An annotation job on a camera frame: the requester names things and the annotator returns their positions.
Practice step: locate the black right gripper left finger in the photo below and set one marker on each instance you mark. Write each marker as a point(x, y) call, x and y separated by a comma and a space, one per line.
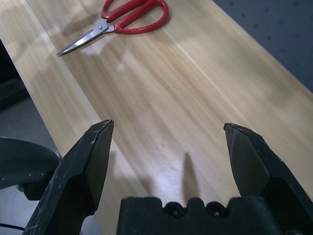
point(80, 166)

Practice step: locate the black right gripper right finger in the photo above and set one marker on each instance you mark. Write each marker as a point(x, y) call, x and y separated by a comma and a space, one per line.
point(254, 161)

